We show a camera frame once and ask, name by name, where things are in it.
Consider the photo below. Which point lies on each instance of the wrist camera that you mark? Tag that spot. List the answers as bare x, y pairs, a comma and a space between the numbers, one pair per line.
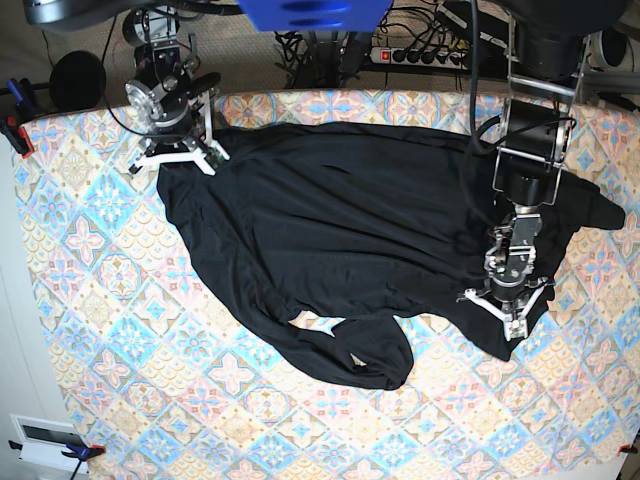
216, 157
516, 329

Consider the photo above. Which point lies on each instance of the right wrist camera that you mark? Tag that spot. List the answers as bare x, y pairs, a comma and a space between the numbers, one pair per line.
216, 157

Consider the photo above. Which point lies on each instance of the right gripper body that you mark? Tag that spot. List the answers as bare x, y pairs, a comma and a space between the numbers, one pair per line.
183, 147

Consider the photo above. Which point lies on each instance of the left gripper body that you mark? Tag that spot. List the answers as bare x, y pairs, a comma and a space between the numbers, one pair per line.
507, 301

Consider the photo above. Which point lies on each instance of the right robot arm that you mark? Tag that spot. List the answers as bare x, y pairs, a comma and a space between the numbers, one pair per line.
172, 104

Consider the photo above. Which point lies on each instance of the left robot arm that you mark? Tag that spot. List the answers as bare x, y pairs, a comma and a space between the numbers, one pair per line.
547, 49

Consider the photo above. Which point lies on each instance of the black t-shirt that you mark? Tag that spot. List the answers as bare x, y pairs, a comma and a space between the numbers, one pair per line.
319, 238

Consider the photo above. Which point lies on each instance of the upper left table clamp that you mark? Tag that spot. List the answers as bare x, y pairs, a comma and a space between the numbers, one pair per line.
11, 126

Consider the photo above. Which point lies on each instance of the lower right table clamp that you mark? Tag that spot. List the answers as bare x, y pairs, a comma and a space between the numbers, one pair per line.
628, 449

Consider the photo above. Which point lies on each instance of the white wall outlet box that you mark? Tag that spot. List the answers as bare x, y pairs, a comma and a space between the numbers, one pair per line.
31, 429

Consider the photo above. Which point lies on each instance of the black round stool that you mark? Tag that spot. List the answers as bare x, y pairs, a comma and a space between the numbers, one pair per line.
77, 82

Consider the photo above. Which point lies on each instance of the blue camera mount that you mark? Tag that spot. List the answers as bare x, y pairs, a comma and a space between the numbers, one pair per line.
315, 15

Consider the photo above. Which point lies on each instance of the white power strip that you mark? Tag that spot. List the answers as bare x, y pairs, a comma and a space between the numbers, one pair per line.
439, 58

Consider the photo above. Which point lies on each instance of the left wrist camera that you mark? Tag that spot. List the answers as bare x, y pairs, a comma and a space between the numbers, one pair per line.
516, 329

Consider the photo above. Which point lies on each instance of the lower left table clamp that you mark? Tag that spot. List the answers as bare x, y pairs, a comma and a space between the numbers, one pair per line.
75, 452

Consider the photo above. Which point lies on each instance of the table clamp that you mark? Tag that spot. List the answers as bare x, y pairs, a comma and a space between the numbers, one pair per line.
628, 449
11, 126
75, 452

